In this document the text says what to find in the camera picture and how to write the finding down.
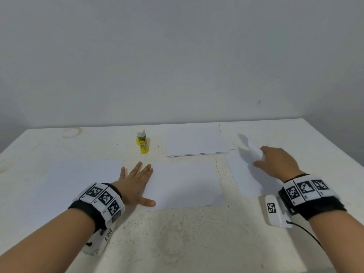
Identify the person's right hand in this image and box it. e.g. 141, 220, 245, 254
252, 146, 307, 183

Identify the person's left hand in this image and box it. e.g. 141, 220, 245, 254
110, 162, 157, 209

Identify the stack of white paper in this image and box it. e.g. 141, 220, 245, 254
33, 160, 126, 212
225, 149, 319, 198

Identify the single white paper sheet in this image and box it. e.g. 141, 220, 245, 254
235, 133, 266, 164

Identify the yellow glue stick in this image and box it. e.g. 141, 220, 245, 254
135, 129, 150, 155

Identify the glued white paper sheet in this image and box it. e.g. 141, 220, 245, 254
141, 158, 225, 212
164, 122, 230, 158

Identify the person's right forearm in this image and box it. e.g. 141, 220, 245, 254
310, 210, 364, 273

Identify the person's left forearm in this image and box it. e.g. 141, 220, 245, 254
0, 209, 96, 273

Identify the black marker wristband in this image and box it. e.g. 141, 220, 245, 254
277, 173, 348, 221
67, 182, 126, 231

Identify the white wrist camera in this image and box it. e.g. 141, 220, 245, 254
82, 224, 115, 257
263, 193, 294, 229

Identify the black cable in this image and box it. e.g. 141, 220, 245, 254
287, 220, 326, 251

